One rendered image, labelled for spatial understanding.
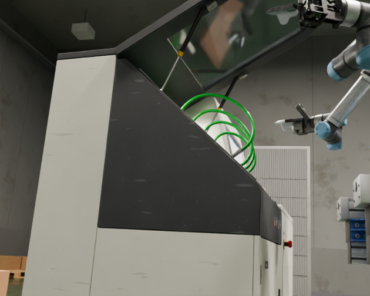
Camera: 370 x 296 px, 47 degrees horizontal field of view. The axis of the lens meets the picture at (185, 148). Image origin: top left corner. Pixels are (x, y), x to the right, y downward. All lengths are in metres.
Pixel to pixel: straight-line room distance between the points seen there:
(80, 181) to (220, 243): 0.58
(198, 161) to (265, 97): 9.99
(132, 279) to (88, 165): 0.45
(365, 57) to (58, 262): 1.22
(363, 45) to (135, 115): 0.81
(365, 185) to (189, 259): 0.60
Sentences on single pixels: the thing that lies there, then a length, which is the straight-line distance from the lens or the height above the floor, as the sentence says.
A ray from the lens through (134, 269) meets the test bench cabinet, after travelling 1.51.
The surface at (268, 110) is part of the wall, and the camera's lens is 11.28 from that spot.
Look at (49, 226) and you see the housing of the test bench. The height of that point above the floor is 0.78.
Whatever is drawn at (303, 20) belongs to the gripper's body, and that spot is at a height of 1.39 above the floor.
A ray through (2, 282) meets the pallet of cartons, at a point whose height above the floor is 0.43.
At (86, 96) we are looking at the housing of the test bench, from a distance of 1.74.
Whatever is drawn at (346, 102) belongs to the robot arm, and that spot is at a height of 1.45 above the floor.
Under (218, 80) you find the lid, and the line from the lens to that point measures 2.26.
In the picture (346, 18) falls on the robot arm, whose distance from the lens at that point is 1.36.
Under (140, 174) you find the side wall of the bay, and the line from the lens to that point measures 1.53.
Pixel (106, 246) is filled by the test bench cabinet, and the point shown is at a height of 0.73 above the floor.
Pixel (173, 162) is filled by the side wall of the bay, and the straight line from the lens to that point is 1.50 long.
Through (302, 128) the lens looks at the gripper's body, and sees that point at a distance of 2.34.
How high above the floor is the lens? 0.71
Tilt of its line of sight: 14 degrees up
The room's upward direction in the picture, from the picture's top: 4 degrees clockwise
